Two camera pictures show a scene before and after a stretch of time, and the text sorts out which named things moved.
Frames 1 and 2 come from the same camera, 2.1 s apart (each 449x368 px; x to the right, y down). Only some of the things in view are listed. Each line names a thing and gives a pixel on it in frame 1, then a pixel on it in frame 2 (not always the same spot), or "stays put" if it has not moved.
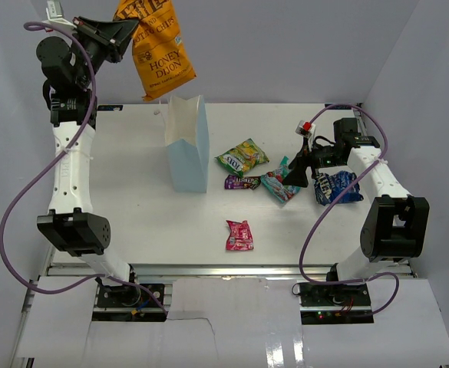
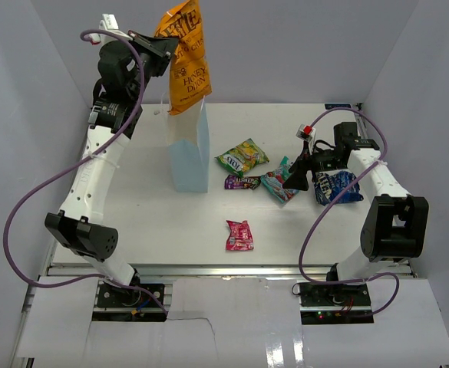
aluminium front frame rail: x=234 y=271 stays put
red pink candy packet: x=239 y=237 stays put
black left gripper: x=111 y=36 -> x=162 y=47
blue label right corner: x=338 y=107 stays put
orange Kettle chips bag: x=160 y=57 -> x=189 y=74
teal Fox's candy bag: x=272 y=182 stays put
